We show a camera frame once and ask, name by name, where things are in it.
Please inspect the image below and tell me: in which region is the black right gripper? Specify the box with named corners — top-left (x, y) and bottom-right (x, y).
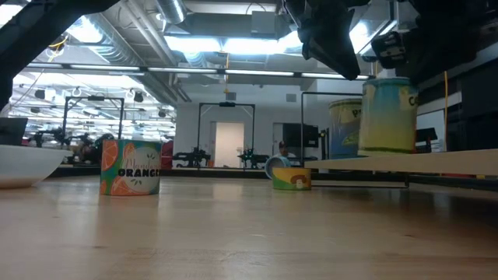
top-left (370, 0), bottom-right (483, 86)

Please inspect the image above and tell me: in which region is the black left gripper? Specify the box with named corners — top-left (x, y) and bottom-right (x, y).
top-left (285, 0), bottom-right (373, 82)

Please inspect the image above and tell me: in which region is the tall Carrots can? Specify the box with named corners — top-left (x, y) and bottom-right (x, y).
top-left (357, 76), bottom-right (420, 158)

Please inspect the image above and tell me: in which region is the tall Peas can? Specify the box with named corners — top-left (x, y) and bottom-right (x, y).
top-left (328, 98), bottom-right (363, 159)

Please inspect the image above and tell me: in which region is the short Mandarin Oranges can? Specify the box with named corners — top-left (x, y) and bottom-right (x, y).
top-left (99, 138), bottom-right (163, 197)

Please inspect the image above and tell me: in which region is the black monitor screen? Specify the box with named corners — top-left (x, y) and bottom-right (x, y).
top-left (282, 122), bottom-right (321, 149)

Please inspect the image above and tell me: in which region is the light wooden board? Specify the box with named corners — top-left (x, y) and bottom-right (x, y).
top-left (300, 91), bottom-right (498, 192)

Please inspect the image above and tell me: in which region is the blue tape roll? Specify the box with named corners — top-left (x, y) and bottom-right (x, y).
top-left (264, 155), bottom-right (292, 180)

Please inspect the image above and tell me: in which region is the long horizontal light bar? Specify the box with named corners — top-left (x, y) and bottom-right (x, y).
top-left (0, 61), bottom-right (377, 82)

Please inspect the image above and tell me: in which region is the red cabinet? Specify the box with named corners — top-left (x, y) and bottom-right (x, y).
top-left (160, 138), bottom-right (175, 170)

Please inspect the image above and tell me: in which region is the translucent white bowl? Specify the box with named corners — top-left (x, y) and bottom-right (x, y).
top-left (0, 144), bottom-right (74, 190)

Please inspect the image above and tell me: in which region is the black workstation frame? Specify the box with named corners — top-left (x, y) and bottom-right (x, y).
top-left (197, 101), bottom-right (257, 169)
top-left (61, 95), bottom-right (126, 151)

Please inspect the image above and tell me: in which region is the silver ventilation duct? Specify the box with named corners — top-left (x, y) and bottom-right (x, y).
top-left (155, 0), bottom-right (188, 26)

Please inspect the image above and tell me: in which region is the black ceiling cable reel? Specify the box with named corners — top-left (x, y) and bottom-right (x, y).
top-left (47, 33), bottom-right (70, 54)

